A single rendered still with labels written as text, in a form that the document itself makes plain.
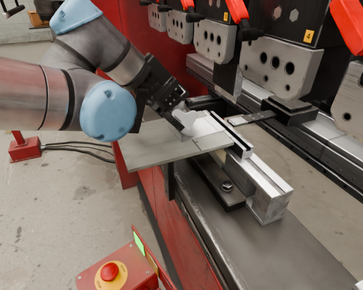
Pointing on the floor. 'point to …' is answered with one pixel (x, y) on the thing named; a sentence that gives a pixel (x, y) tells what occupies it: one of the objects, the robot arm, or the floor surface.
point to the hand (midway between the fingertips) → (183, 129)
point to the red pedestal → (23, 148)
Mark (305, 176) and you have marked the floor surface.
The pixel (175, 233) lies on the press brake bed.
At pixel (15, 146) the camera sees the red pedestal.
